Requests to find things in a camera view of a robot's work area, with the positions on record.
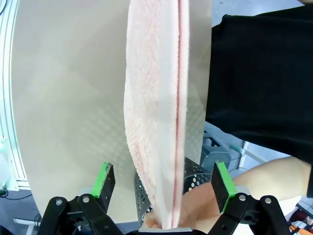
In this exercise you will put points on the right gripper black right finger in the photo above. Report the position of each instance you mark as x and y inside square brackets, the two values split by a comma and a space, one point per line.
[249, 218]

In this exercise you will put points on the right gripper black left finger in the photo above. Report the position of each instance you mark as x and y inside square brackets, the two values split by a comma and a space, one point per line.
[80, 218]

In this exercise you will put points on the pink terry towel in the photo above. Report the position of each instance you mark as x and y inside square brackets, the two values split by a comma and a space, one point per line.
[151, 98]

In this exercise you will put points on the person's left forearm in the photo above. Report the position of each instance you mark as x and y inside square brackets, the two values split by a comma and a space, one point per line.
[269, 178]

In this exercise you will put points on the person's left hand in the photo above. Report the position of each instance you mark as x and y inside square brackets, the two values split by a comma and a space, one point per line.
[198, 205]

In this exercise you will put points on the dark perforated laundry basket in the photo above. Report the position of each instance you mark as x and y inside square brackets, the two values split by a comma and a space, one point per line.
[195, 171]

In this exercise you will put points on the grey metal table base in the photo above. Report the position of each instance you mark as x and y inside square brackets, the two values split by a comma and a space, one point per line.
[215, 151]

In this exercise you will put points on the person in black t-shirt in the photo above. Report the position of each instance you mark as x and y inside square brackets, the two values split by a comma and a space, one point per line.
[256, 73]

